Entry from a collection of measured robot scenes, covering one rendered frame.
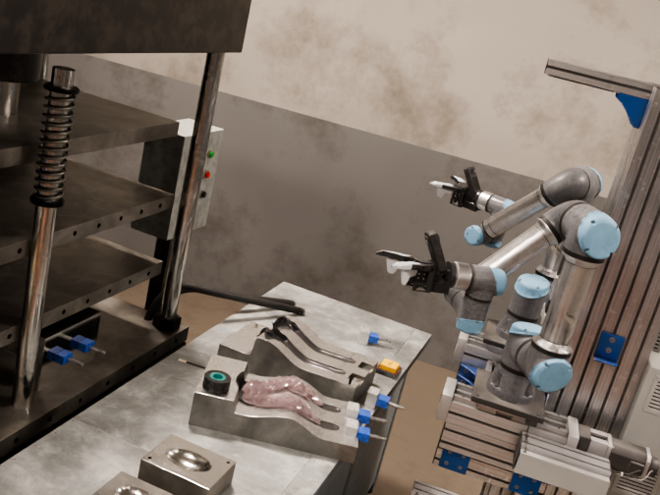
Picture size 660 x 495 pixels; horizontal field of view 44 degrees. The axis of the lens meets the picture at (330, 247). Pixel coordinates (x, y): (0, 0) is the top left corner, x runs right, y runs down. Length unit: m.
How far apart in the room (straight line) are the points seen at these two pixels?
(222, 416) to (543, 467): 0.95
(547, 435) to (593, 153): 2.52
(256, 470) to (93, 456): 0.44
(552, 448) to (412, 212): 2.63
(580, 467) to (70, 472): 1.43
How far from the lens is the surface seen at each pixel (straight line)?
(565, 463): 2.59
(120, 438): 2.41
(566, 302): 2.39
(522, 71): 4.83
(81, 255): 2.93
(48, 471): 2.26
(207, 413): 2.48
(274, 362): 2.80
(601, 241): 2.32
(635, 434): 2.82
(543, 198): 2.97
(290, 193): 5.14
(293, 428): 2.47
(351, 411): 2.61
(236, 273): 5.39
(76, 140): 2.41
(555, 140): 4.87
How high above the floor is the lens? 2.11
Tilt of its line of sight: 18 degrees down
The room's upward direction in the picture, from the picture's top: 14 degrees clockwise
